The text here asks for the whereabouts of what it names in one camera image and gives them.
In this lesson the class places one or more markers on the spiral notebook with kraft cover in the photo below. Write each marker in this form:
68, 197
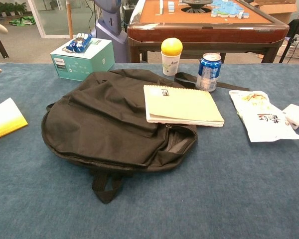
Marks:
184, 104

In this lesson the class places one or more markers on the black fabric backpack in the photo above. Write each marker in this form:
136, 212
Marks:
102, 124

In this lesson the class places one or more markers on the white snack bag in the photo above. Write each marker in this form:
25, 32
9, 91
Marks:
261, 117

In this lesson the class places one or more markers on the white paper cup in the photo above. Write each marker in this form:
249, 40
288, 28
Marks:
170, 66

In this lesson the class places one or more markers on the blue beverage can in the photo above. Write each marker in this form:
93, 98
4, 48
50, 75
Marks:
209, 72

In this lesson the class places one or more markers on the yellow ball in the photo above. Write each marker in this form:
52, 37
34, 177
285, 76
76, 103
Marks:
172, 46

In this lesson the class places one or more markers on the teal Philips product box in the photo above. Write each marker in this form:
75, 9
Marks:
87, 63

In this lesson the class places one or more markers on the blue-purple robot kiosk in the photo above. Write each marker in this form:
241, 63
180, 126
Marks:
109, 30

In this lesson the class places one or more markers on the brown mahjong table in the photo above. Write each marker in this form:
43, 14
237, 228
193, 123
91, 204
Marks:
204, 33

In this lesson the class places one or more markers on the blue cookie pack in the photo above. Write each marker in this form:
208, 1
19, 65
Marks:
78, 43

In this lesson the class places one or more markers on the blue felt table mat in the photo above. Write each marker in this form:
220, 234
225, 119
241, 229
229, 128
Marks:
239, 189

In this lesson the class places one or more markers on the wooden pole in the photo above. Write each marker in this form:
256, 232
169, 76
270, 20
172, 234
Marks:
69, 22

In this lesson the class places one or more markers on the pile of blue mahjong tiles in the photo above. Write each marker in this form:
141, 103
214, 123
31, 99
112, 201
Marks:
226, 10

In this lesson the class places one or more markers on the white and yellow booklet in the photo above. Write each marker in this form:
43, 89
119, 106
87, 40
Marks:
5, 119

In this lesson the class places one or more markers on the small white box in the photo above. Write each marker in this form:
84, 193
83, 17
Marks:
296, 115

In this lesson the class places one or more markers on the green cloth on floor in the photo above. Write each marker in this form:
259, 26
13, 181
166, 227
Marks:
22, 21

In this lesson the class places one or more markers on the white plastic basket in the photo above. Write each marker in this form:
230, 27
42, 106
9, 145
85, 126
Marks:
297, 51

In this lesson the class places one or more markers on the black tripod stand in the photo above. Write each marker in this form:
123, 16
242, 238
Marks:
292, 37

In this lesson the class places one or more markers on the cardboard box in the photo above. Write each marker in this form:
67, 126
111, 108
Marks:
279, 10

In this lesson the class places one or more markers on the row of potted plants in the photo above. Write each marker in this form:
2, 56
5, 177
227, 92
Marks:
7, 8

